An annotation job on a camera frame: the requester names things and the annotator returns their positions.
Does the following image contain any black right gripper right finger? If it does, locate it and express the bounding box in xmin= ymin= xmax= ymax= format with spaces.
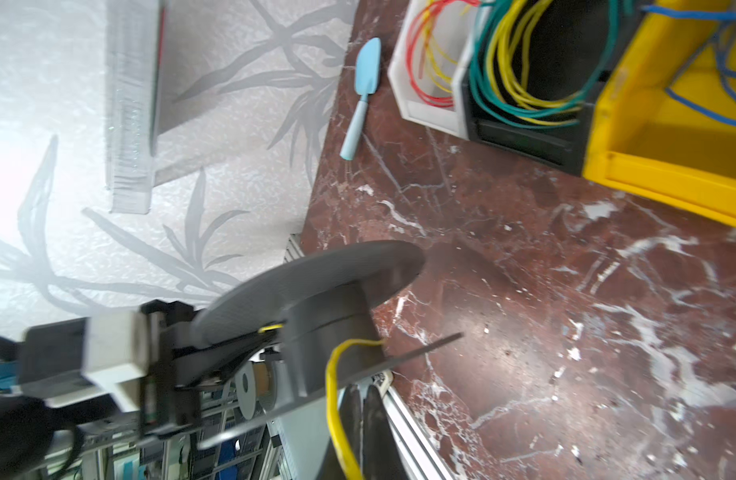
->
xmin=363 ymin=385 xmax=409 ymax=480

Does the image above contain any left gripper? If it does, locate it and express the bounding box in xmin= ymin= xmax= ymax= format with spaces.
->
xmin=138 ymin=300 xmax=200 ymax=438

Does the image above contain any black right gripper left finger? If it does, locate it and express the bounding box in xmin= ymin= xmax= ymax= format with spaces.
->
xmin=315 ymin=385 xmax=364 ymax=479

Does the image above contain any grey perforated spool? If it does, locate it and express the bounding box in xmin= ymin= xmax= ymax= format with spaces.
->
xmin=189 ymin=240 xmax=460 ymax=448

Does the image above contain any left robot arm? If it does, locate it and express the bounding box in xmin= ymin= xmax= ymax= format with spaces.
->
xmin=0 ymin=300 xmax=201 ymax=479

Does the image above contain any light blue toy shovel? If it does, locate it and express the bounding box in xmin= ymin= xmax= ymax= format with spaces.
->
xmin=340 ymin=37 xmax=382 ymax=161

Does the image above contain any white plastic bin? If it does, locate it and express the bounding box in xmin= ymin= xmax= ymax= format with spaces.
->
xmin=388 ymin=1 xmax=480 ymax=139

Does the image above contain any black plastic bin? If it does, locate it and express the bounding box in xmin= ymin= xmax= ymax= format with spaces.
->
xmin=463 ymin=1 xmax=643 ymax=176

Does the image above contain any yellow plastic bin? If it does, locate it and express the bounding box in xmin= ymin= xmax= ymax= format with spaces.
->
xmin=583 ymin=1 xmax=736 ymax=227

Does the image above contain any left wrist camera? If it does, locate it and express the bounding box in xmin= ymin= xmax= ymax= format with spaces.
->
xmin=17 ymin=311 xmax=151 ymax=413

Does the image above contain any red cable coil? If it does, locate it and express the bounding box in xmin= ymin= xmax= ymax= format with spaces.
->
xmin=403 ymin=0 xmax=483 ymax=109

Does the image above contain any green cable coil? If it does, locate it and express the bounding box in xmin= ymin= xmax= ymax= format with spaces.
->
xmin=467 ymin=0 xmax=636 ymax=130

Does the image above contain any yellow-green cable coil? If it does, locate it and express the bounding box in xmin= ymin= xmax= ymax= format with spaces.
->
xmin=484 ymin=0 xmax=585 ymax=127

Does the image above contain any blue cable coil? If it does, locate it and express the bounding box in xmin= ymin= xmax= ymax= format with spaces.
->
xmin=640 ymin=0 xmax=736 ymax=130

